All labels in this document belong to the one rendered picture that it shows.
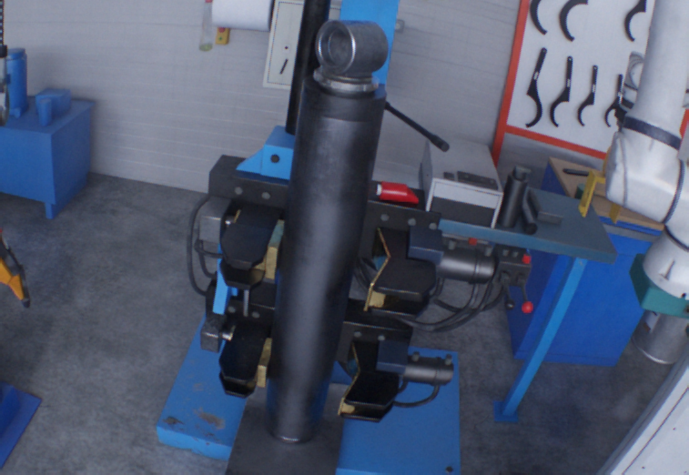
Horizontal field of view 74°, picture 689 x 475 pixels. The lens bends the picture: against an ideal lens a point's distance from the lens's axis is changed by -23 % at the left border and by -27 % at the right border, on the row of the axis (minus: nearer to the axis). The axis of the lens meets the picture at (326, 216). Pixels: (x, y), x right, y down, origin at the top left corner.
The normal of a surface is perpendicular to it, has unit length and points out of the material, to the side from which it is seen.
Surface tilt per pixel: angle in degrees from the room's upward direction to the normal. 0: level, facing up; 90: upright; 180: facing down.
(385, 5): 90
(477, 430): 0
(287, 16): 90
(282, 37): 90
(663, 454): 90
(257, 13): 101
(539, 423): 0
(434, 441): 0
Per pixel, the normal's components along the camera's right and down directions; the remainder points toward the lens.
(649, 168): -0.40, 0.13
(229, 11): -0.14, 0.63
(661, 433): -0.25, 0.44
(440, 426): 0.14, -0.87
